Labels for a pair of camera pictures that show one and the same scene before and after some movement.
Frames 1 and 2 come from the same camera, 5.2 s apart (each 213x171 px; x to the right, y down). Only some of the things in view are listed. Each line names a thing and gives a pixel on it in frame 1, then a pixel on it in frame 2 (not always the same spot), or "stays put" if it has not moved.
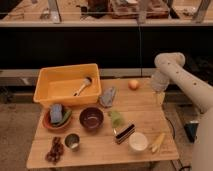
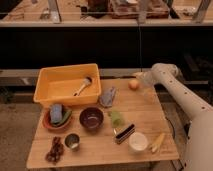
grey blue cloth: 106,100 stays put
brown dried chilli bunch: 56,151 stays put
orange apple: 133,84 stays put
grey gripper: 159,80 → 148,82
